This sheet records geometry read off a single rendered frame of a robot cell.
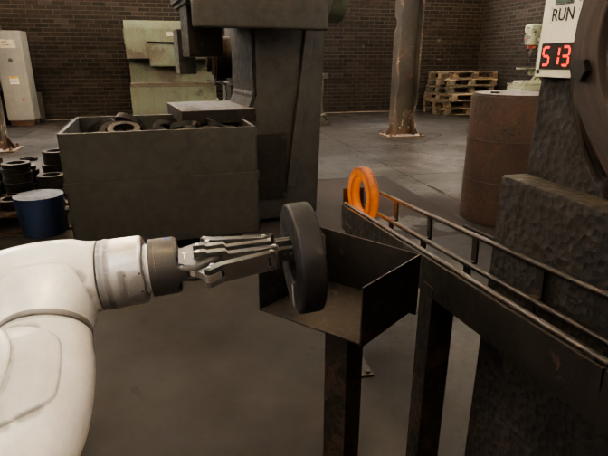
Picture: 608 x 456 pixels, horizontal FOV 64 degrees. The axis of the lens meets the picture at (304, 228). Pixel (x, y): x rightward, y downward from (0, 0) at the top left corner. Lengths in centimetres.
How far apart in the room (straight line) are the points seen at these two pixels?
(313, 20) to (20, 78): 739
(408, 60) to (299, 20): 463
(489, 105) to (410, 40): 424
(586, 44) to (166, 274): 55
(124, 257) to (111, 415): 121
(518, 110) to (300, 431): 247
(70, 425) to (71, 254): 20
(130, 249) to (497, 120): 301
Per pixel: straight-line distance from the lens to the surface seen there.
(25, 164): 394
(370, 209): 152
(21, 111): 994
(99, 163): 276
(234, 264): 62
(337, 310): 102
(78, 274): 63
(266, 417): 169
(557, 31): 102
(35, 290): 62
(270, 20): 301
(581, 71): 63
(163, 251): 63
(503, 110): 343
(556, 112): 103
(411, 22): 760
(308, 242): 61
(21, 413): 54
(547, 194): 96
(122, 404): 183
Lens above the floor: 109
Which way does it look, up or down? 19 degrees down
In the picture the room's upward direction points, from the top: straight up
